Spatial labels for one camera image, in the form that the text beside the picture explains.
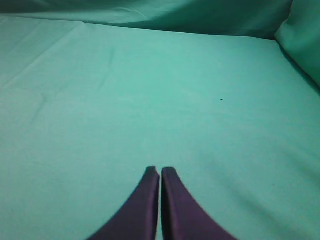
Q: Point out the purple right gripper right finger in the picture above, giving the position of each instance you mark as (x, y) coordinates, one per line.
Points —
(182, 218)

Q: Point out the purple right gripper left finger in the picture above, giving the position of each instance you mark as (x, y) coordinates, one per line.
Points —
(137, 219)

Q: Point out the green cloth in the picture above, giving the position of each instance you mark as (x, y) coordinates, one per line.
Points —
(94, 91)

